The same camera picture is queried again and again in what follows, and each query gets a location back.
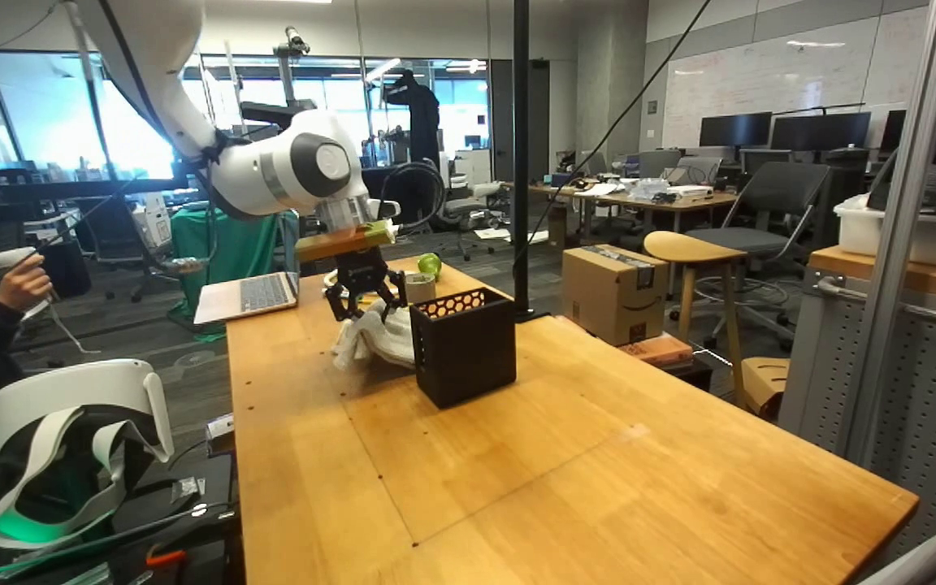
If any operator hand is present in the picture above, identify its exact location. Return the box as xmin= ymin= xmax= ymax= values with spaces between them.
xmin=0 ymin=253 xmax=53 ymax=313

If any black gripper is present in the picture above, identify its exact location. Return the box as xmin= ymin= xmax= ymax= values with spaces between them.
xmin=324 ymin=251 xmax=406 ymax=318

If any aluminium frame post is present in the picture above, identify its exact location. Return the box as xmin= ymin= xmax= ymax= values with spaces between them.
xmin=846 ymin=0 xmax=936 ymax=469

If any wrist camera with orange mount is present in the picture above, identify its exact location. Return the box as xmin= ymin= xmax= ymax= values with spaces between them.
xmin=297 ymin=222 xmax=393 ymax=264

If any wooden office desk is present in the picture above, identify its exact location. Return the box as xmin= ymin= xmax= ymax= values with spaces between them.
xmin=526 ymin=185 xmax=738 ymax=229

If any green ball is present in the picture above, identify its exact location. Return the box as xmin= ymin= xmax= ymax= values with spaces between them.
xmin=415 ymin=253 xmax=443 ymax=278

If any white VR headset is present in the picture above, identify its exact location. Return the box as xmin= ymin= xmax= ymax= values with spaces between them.
xmin=0 ymin=356 xmax=175 ymax=552

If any black office chair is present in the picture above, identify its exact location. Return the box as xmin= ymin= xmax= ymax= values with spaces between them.
xmin=687 ymin=162 xmax=831 ymax=336

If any black perforated basket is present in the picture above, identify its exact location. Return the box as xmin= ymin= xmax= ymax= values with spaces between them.
xmin=410 ymin=286 xmax=516 ymax=408

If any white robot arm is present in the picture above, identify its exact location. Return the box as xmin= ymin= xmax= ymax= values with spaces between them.
xmin=78 ymin=0 xmax=372 ymax=235

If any white towel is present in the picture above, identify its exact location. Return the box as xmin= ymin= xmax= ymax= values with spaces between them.
xmin=334 ymin=303 xmax=415 ymax=367

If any white VR controller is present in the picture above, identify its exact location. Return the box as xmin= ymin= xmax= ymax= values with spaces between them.
xmin=0 ymin=247 xmax=36 ymax=272

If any silver laptop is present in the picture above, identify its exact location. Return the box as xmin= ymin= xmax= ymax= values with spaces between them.
xmin=195 ymin=271 xmax=300 ymax=324

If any wooden stool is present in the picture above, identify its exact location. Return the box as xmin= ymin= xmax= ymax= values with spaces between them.
xmin=644 ymin=229 xmax=744 ymax=363

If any black vertical pole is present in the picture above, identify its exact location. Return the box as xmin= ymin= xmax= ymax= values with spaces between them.
xmin=512 ymin=0 xmax=534 ymax=320

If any black computer monitor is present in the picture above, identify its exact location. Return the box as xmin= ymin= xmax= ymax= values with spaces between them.
xmin=698 ymin=115 xmax=870 ymax=154

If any cardboard box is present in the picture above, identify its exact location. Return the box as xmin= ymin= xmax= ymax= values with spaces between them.
xmin=561 ymin=242 xmax=665 ymax=344

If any green cloth covered chair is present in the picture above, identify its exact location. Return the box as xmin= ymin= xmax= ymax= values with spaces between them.
xmin=174 ymin=209 xmax=297 ymax=320

